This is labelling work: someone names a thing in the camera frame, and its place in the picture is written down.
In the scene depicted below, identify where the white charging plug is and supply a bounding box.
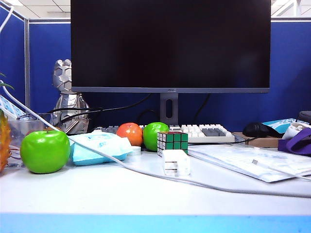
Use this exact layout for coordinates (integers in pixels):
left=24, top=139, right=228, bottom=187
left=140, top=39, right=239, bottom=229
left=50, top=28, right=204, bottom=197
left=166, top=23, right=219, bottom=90
left=162, top=149, right=191, bottom=176

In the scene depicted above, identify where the thin white type-c cable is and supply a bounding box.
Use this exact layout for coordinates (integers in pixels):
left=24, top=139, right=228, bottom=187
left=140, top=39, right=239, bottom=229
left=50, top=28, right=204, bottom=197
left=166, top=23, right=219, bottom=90
left=252, top=159, right=311, bottom=182

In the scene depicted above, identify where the small green toy apple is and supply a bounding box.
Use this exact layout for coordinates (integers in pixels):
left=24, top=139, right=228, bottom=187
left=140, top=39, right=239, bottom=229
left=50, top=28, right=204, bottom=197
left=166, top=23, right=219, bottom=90
left=142, top=122, right=170, bottom=152

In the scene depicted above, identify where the orange toy fruit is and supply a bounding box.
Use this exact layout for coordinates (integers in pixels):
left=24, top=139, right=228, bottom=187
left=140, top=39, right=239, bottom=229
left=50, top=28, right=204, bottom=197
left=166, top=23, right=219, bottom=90
left=116, top=122, right=143, bottom=147

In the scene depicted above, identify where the rubik's cube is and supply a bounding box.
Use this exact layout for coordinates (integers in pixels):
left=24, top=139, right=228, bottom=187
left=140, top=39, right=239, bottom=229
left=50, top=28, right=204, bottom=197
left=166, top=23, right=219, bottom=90
left=156, top=131, right=189, bottom=158

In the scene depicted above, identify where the white round container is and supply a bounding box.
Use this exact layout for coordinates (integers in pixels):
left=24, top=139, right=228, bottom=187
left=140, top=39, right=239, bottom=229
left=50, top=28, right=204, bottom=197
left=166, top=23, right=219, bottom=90
left=126, top=146, right=142, bottom=156

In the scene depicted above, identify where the light blue wet wipes pack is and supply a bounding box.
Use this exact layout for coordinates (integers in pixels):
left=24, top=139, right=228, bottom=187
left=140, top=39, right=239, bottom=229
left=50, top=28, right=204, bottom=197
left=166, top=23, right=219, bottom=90
left=68, top=132, right=135, bottom=166

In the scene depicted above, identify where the white and grey keyboard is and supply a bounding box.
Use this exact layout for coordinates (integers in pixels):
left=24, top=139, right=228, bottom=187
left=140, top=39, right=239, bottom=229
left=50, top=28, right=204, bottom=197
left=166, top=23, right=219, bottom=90
left=93, top=123, right=236, bottom=144

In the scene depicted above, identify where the black computer monitor with stand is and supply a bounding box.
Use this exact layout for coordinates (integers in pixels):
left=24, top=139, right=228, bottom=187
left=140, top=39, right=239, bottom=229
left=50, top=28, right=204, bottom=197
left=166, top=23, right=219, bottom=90
left=70, top=0, right=272, bottom=126

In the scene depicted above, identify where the clear plastic document folder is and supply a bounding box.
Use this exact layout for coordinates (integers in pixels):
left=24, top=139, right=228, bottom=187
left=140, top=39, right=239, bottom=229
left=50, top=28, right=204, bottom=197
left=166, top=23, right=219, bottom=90
left=188, top=144, right=311, bottom=183

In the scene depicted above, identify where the black computer mouse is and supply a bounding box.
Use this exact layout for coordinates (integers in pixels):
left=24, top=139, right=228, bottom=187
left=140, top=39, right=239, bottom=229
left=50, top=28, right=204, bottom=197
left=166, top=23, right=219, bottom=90
left=242, top=122, right=272, bottom=138

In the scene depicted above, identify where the silver angular figurine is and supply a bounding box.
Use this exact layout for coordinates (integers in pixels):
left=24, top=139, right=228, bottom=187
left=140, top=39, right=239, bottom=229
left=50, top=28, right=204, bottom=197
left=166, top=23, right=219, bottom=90
left=50, top=59, right=91, bottom=135

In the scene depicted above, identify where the brown cardboard board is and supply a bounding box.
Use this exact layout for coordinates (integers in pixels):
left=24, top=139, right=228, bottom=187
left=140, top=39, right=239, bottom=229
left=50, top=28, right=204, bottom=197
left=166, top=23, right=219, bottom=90
left=232, top=132, right=284, bottom=148

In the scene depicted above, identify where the large green toy apple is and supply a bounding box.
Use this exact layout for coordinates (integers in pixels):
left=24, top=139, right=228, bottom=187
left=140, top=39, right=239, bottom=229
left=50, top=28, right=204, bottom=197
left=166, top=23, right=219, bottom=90
left=19, top=130, right=71, bottom=174

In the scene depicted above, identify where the teal and white packet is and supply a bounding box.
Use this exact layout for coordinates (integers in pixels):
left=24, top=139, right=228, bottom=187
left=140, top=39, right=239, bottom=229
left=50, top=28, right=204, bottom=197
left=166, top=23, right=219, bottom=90
left=261, top=118, right=303, bottom=134

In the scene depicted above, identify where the clear plastic box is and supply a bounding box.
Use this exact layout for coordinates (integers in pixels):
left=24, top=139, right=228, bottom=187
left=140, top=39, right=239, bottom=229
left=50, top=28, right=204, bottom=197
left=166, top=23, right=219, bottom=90
left=4, top=118, right=53, bottom=169

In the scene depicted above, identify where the blue and white packet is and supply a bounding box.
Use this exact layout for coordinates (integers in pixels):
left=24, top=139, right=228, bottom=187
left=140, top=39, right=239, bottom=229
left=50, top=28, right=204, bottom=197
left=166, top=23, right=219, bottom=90
left=0, top=95, right=27, bottom=120

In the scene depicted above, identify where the grey felt bag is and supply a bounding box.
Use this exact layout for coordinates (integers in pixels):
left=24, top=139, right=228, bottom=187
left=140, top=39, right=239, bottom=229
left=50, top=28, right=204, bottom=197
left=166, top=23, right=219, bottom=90
left=297, top=110, right=311, bottom=126

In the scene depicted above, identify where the toy pineapple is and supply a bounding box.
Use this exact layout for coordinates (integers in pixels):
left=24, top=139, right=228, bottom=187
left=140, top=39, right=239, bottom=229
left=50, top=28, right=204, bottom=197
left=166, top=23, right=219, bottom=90
left=0, top=72, right=14, bottom=174

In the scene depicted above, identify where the black monitor cable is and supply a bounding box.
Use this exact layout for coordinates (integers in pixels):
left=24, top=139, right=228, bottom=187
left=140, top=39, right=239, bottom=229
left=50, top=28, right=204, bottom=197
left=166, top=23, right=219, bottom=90
left=60, top=108, right=104, bottom=122
left=137, top=109, right=160, bottom=125
left=47, top=93, right=153, bottom=115
left=194, top=93, right=211, bottom=124

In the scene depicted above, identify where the black mouse cable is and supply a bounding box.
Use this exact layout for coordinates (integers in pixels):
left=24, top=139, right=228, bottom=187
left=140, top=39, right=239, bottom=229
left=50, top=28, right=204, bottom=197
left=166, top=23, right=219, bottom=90
left=233, top=137, right=259, bottom=144

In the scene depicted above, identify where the thick white cable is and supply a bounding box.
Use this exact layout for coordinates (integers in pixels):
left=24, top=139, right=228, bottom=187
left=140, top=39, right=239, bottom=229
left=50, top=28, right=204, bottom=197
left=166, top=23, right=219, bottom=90
left=0, top=82, right=311, bottom=198

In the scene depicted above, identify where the silver partition post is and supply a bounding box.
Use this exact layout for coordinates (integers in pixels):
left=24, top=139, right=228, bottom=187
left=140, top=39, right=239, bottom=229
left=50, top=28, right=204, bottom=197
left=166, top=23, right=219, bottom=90
left=23, top=18, right=31, bottom=111

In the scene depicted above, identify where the purple fabric strap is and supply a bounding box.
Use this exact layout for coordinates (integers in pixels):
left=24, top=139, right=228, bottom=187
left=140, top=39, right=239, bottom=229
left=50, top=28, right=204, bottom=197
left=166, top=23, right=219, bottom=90
left=277, top=128, right=311, bottom=157

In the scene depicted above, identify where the thin white hanging cable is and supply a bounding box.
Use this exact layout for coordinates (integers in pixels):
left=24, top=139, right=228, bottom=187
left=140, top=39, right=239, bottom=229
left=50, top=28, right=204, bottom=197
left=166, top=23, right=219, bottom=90
left=0, top=6, right=15, bottom=33

